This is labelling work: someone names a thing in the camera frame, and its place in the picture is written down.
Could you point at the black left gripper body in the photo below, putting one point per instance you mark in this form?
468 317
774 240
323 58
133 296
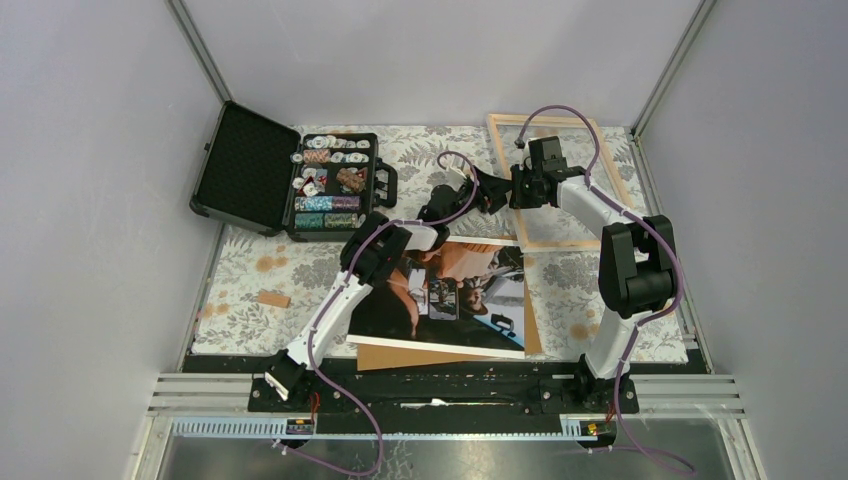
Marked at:
462 198

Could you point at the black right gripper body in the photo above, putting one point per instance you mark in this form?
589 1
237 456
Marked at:
524 192

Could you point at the light wooden picture frame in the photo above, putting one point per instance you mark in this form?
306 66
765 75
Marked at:
583 144

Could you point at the large printed photo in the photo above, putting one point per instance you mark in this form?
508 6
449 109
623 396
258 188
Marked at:
444 298

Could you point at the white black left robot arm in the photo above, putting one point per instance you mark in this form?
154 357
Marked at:
372 256

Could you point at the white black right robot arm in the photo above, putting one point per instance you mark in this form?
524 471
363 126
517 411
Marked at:
638 276

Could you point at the floral patterned table mat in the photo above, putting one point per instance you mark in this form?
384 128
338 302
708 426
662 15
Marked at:
562 285

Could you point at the black poker chip case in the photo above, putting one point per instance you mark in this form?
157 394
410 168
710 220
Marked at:
262 176

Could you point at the brown cardboard backing board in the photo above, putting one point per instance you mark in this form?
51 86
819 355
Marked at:
530 331

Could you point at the small brown wooden block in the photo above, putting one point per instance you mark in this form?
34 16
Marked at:
273 299

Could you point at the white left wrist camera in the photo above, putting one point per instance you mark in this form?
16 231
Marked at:
457 177

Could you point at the right corner aluminium post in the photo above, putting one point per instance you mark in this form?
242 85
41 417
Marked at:
690 34

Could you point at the corner aluminium post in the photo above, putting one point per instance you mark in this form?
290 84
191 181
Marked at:
186 24
690 34

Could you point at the left corner aluminium post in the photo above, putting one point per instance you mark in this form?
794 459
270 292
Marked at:
186 24

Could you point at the aluminium rail front structure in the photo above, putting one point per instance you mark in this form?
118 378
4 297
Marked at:
202 426

